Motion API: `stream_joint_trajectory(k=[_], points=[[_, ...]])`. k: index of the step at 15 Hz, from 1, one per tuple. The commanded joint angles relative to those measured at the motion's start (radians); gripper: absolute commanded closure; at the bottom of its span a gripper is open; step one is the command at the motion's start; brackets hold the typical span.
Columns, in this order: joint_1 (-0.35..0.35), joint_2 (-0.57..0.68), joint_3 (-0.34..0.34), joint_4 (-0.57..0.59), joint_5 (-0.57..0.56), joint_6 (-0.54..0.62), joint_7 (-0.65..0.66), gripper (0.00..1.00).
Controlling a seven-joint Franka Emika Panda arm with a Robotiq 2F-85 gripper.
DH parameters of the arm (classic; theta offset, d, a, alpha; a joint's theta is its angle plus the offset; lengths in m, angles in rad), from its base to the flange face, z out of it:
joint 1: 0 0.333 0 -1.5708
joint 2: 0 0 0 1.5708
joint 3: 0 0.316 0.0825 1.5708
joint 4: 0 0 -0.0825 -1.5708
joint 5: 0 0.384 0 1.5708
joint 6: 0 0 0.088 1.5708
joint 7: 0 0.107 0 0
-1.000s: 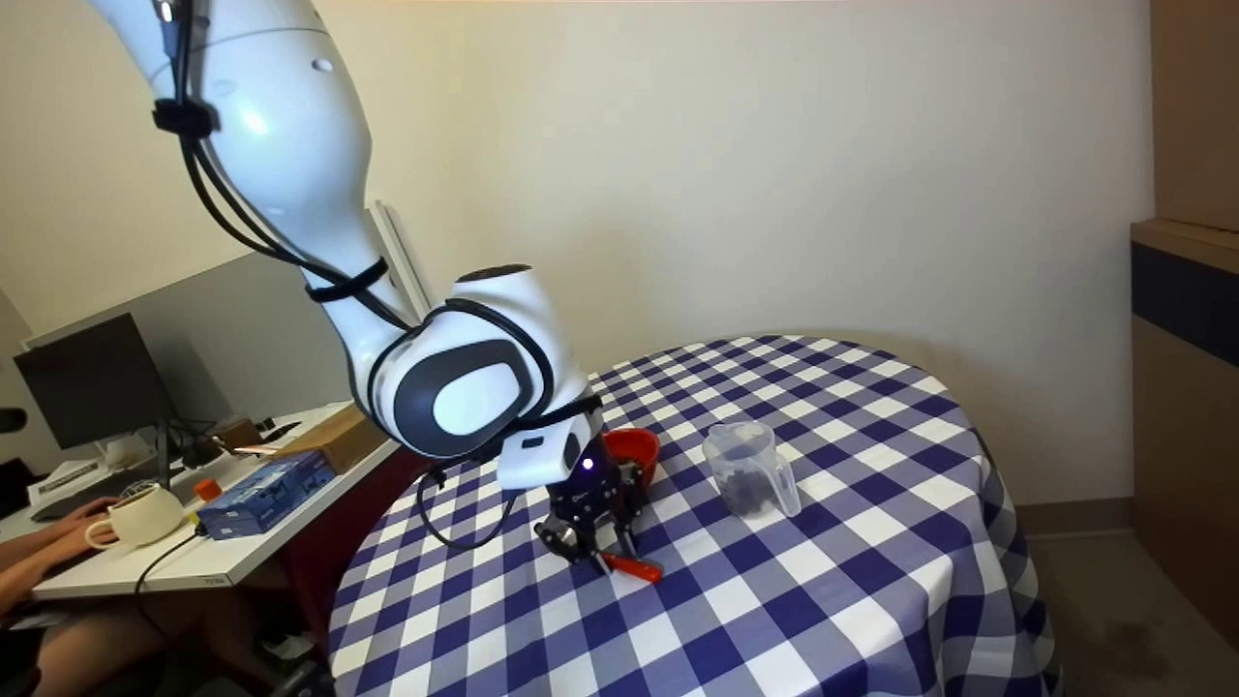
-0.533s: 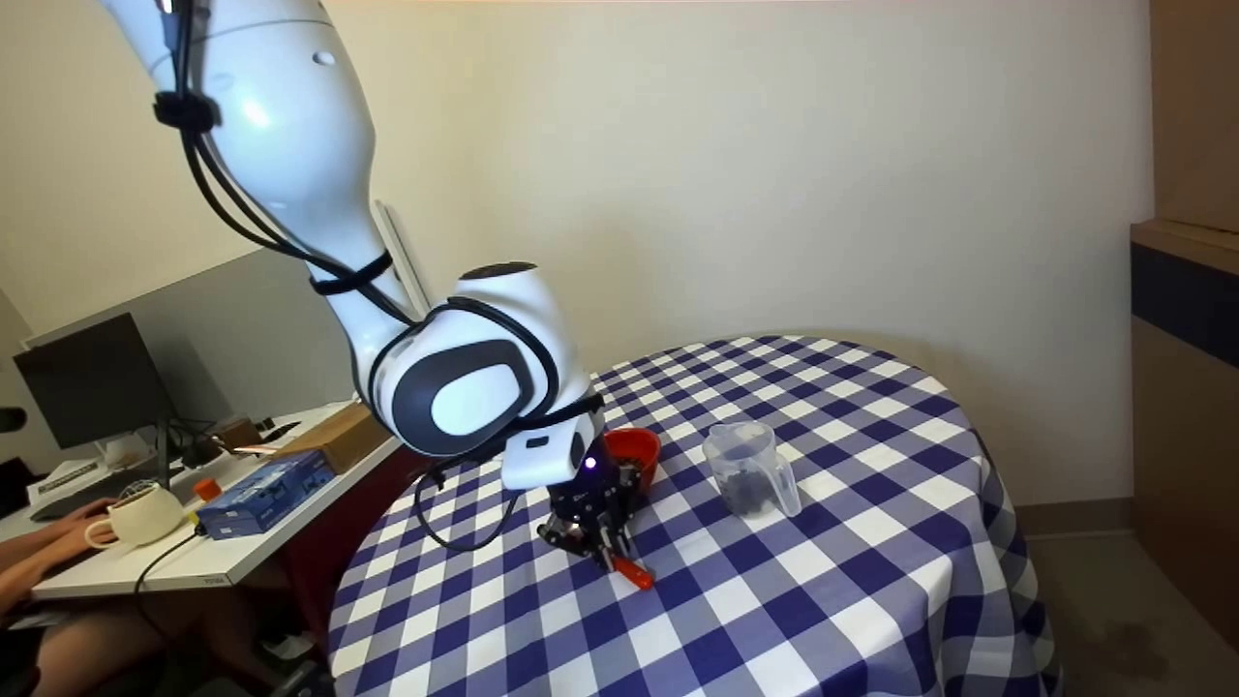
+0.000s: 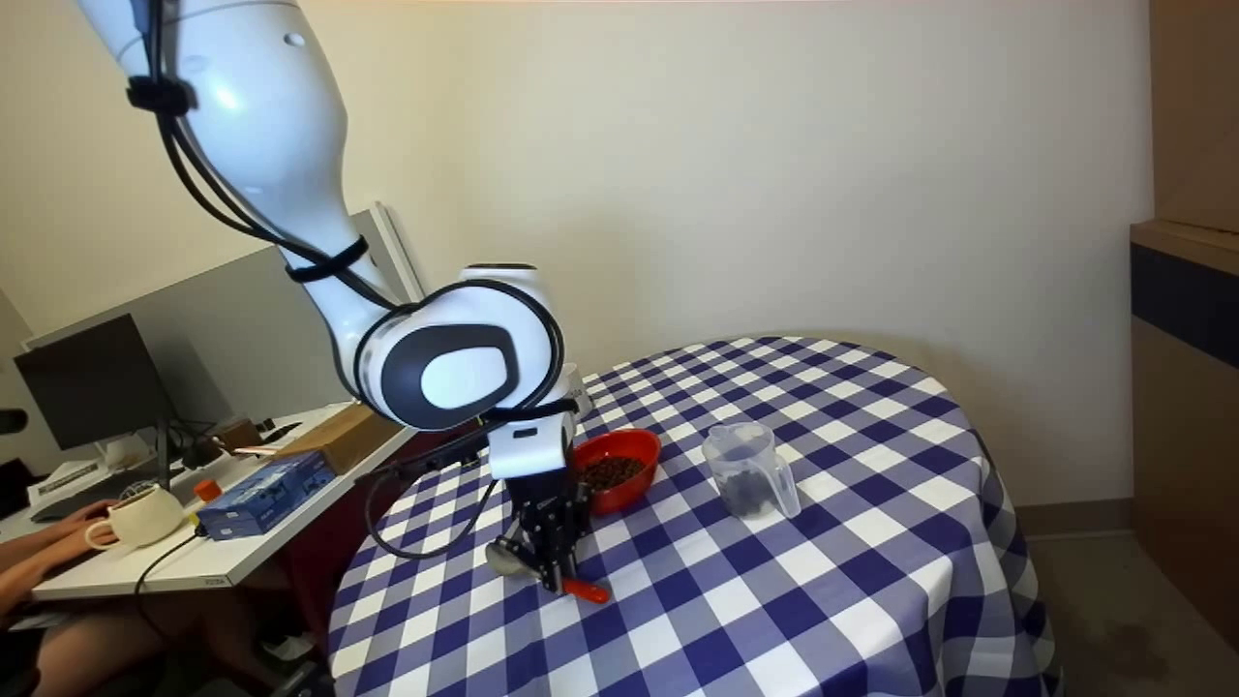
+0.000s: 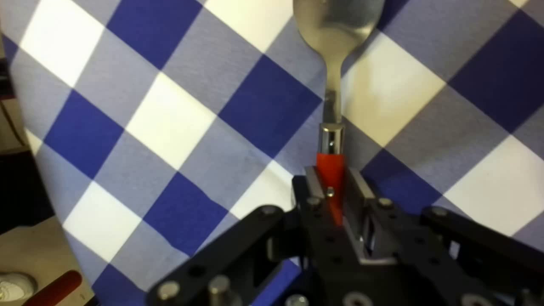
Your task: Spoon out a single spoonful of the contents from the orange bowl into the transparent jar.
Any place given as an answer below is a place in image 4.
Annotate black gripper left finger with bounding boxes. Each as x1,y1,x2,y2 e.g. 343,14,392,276
146,167,364,306

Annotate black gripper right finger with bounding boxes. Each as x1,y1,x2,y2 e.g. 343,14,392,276
341,167,544,306

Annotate metal spoon with orange handle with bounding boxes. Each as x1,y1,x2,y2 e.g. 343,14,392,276
292,0,387,228

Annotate blue white checkered tablecloth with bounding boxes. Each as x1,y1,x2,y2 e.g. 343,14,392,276
0,0,544,306

